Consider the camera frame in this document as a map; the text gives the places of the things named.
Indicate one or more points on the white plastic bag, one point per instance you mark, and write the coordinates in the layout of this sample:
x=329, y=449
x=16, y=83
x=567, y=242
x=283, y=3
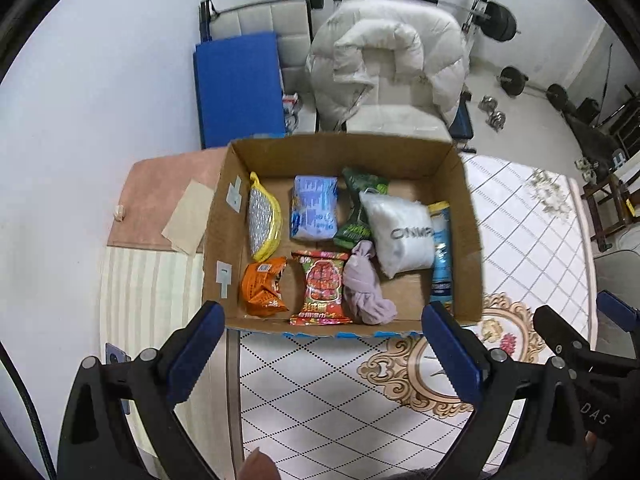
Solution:
x=402, y=232

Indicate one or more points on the open cardboard box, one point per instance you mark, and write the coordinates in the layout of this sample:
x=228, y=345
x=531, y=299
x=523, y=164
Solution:
x=419, y=170

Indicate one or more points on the chrome dumbbell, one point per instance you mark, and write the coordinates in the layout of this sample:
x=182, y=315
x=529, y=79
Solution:
x=496, y=119

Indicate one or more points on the yellow silver scrubber mitt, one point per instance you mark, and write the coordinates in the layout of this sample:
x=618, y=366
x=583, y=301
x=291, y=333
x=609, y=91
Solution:
x=264, y=218

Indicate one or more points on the pink rug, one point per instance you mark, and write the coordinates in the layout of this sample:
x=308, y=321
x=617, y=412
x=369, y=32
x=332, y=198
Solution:
x=152, y=191

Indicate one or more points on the light blue snack packet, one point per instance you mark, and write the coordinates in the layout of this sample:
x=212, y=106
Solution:
x=313, y=215

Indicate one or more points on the white patterned tablecloth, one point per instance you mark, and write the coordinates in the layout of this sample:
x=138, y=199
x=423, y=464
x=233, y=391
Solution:
x=357, y=407

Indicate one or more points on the orange snack packet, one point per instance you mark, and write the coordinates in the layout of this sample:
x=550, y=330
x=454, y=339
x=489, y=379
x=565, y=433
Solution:
x=260, y=287

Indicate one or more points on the beige paper sheet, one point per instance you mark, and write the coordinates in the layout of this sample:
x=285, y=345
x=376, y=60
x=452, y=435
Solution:
x=187, y=224

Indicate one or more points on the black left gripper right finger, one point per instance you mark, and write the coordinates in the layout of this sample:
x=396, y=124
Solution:
x=488, y=380

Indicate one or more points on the white puffer jacket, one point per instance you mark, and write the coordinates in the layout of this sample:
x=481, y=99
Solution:
x=387, y=54

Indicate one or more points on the dark blue chair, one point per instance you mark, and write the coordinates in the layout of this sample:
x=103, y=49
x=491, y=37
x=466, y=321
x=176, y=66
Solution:
x=461, y=130

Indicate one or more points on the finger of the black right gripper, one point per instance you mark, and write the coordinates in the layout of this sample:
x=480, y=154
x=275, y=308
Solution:
x=623, y=316
x=562, y=338

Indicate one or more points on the red snack packet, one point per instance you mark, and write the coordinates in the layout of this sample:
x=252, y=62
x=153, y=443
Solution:
x=323, y=297

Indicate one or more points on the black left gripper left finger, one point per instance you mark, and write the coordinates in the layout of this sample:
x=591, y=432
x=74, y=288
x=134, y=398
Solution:
x=167, y=379

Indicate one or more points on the blue folded mat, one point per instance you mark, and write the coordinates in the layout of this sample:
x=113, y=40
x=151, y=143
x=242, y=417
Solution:
x=238, y=87

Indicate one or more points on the white weight rack frame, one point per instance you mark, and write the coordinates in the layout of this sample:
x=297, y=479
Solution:
x=471, y=25

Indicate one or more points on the black floor barbell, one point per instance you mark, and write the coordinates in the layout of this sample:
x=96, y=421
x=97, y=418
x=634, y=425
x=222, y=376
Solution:
x=514, y=83

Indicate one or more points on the mauve cloth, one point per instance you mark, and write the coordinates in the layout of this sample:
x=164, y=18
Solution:
x=362, y=288

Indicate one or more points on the green snack packet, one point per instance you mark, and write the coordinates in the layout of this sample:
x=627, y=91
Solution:
x=356, y=228

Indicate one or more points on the dark wooden stool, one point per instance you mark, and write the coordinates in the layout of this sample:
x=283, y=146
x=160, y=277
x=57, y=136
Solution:
x=612, y=199

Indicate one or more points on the blue tube packet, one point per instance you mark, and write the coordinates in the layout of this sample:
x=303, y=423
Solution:
x=441, y=287

